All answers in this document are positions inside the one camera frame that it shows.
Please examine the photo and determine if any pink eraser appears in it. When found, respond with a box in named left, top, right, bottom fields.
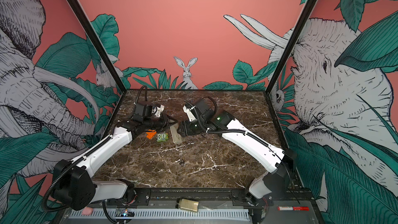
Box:
left=81, top=207, right=94, bottom=216

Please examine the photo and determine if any orange toy brick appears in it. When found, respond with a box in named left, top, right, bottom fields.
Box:
left=146, top=130, right=157, bottom=140

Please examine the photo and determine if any black mounting rail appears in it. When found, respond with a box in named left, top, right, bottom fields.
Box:
left=124, top=188, right=313, bottom=207

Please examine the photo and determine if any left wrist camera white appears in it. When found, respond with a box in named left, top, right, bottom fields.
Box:
left=152, top=104, right=165, bottom=118

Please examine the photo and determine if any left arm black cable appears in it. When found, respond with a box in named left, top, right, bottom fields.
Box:
left=134, top=85, right=149, bottom=116

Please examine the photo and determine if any brass metal box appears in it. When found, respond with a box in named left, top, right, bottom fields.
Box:
left=177, top=199, right=199, bottom=213

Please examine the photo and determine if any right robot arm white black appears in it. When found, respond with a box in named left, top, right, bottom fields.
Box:
left=177, top=97, right=297, bottom=199

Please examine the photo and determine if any white remote control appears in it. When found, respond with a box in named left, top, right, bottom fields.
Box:
left=170, top=123, right=182, bottom=144

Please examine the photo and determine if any small circuit board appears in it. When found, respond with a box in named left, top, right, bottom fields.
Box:
left=115, top=208, right=135, bottom=218

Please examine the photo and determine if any white slotted cable duct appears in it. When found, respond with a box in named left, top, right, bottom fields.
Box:
left=67, top=208, right=250, bottom=221

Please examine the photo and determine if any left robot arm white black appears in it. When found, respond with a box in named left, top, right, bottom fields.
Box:
left=41, top=104, right=178, bottom=212

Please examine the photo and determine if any red white marker pen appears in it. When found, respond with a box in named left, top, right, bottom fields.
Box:
left=277, top=206, right=309, bottom=211

